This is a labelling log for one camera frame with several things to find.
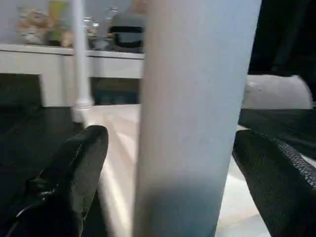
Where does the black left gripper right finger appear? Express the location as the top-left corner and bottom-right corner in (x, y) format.
(232, 129), (316, 237)

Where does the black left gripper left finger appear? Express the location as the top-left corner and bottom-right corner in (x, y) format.
(0, 125), (109, 237)

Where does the white plastic table top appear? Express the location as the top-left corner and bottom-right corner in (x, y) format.
(71, 102), (272, 237)

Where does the white plastic table leg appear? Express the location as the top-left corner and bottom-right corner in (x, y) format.
(71, 0), (93, 124)
(133, 0), (263, 237)

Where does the black work mat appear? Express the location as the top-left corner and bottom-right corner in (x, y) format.
(0, 74), (316, 237)

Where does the white cabinet with glass doors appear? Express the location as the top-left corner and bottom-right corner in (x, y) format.
(0, 43), (146, 108)

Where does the grey rounded container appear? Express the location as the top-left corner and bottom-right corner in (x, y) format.
(107, 13), (147, 54)

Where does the yellow green package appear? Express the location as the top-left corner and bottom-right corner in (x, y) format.
(48, 0), (74, 47)

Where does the beige fluffy ornament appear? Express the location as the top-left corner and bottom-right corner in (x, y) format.
(16, 6), (51, 45)

